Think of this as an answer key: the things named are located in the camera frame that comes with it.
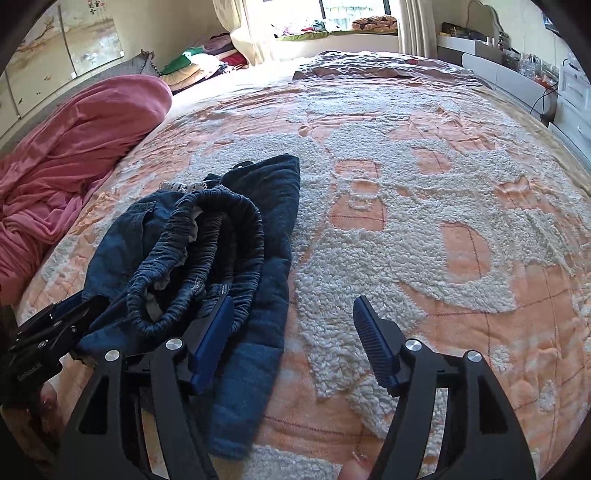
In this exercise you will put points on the beige curtain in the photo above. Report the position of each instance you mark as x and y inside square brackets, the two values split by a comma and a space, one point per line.
[415, 27]

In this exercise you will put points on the white scalloped mirror frame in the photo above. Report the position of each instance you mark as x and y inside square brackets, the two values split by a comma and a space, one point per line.
[485, 16]

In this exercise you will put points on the person's left hand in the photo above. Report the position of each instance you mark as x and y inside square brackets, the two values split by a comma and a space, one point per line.
[50, 406]

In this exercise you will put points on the white sheer curtain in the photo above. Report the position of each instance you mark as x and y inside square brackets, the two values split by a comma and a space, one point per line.
[247, 32]

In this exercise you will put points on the wardrobe with painted doors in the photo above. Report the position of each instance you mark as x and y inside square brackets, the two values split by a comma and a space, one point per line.
[60, 50]

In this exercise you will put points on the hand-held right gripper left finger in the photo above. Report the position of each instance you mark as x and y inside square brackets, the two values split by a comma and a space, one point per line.
[214, 332]

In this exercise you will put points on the green window seat cushion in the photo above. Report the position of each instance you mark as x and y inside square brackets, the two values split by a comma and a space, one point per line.
[337, 36]

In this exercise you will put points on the pink blanket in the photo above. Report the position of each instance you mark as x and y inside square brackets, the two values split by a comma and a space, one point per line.
[74, 152]

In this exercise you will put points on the clothes on window seat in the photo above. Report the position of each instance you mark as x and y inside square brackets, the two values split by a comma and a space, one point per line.
[369, 23]

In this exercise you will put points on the pile of folded clothes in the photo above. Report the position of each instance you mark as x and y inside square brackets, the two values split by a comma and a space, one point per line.
[203, 62]

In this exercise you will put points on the mauve quilt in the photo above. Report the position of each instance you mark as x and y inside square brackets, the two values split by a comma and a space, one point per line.
[378, 67]

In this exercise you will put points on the desk clutter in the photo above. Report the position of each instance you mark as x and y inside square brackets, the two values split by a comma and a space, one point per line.
[521, 62]

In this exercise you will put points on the white drawer cabinet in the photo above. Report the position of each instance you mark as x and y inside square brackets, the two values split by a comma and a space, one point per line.
[575, 106]

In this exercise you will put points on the grey headboard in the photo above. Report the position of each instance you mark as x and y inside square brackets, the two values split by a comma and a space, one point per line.
[138, 64]

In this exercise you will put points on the white desk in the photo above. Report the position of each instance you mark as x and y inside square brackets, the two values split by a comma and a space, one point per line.
[498, 69]

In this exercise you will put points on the person's right hand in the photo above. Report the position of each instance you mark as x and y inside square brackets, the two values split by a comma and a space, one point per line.
[355, 468]

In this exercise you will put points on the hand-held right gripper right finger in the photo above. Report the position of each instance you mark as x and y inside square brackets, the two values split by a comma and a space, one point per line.
[374, 337]

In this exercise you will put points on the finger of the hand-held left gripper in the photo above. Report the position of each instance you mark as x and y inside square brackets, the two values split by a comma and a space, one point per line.
[69, 311]
[55, 344]

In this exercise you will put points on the blue denim pants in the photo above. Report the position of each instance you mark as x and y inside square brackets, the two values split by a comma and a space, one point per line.
[258, 207]

